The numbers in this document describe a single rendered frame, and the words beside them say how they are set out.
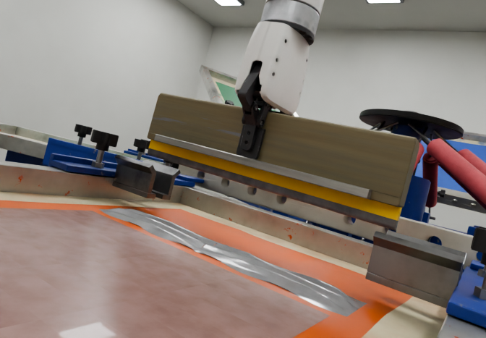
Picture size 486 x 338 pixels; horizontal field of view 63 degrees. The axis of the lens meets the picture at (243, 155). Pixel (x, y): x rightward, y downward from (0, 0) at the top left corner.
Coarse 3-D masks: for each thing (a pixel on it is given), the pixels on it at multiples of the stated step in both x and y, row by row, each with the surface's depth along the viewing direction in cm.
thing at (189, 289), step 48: (0, 288) 24; (48, 288) 26; (96, 288) 28; (144, 288) 30; (192, 288) 32; (240, 288) 36; (384, 288) 50; (0, 336) 19; (48, 336) 20; (96, 336) 21; (144, 336) 23; (192, 336) 24; (240, 336) 26; (288, 336) 28; (336, 336) 30
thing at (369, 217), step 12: (156, 156) 61; (168, 156) 59; (192, 168) 57; (204, 168) 56; (216, 168) 54; (240, 180) 52; (252, 180) 51; (276, 192) 49; (288, 192) 48; (312, 204) 47; (324, 204) 46; (336, 204) 45; (360, 216) 43; (372, 216) 43
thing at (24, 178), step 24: (0, 168) 50; (24, 168) 53; (48, 168) 57; (24, 192) 53; (48, 192) 56; (72, 192) 59; (96, 192) 63; (120, 192) 67; (192, 192) 79; (240, 216) 72; (264, 216) 69; (288, 240) 66; (312, 240) 64; (336, 240) 62; (360, 240) 63; (360, 264) 60; (456, 336) 26; (480, 336) 27
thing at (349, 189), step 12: (180, 144) 55; (192, 144) 54; (216, 156) 52; (228, 156) 51; (240, 156) 50; (264, 168) 48; (276, 168) 47; (288, 168) 46; (300, 180) 45; (312, 180) 44; (324, 180) 44; (348, 192) 42; (360, 192) 41
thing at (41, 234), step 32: (0, 224) 37; (32, 224) 39; (64, 224) 42; (96, 224) 46; (128, 224) 50; (192, 224) 60; (224, 224) 68; (0, 256) 29; (32, 256) 31; (64, 256) 33; (96, 256) 34; (128, 256) 37
